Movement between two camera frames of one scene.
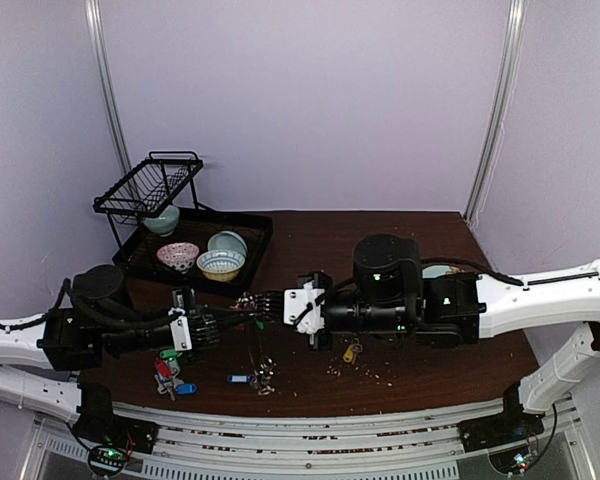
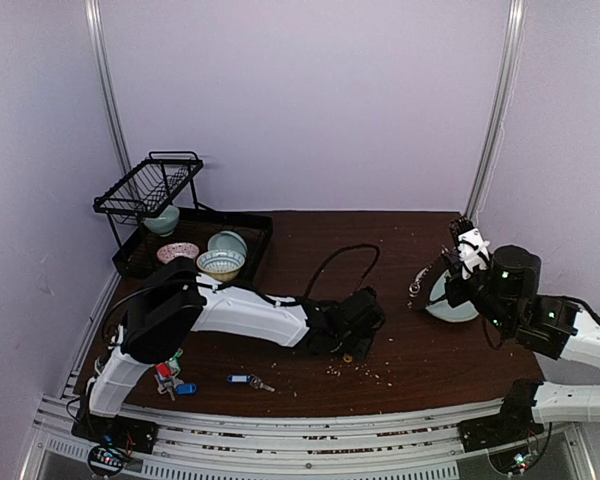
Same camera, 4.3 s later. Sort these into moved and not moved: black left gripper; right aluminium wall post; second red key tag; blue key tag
Moved: black left gripper
Not moved: second red key tag; right aluminium wall post; blue key tag
